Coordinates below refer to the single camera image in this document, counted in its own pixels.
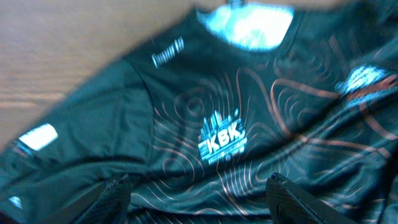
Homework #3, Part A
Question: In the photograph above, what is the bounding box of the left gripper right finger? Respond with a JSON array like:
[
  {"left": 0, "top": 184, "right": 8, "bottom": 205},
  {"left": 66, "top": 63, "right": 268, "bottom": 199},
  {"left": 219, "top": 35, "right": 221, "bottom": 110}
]
[{"left": 266, "top": 173, "right": 357, "bottom": 224}]

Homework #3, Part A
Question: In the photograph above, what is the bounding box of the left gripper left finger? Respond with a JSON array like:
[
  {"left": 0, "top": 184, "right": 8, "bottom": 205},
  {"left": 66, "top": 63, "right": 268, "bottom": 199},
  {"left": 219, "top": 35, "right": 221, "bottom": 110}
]
[{"left": 40, "top": 173, "right": 131, "bottom": 224}]

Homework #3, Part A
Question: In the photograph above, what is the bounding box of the black orange-patterned jersey shirt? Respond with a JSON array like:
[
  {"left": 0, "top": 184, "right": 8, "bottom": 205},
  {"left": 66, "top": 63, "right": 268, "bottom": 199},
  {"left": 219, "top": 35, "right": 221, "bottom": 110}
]
[{"left": 1, "top": 1, "right": 397, "bottom": 223}]

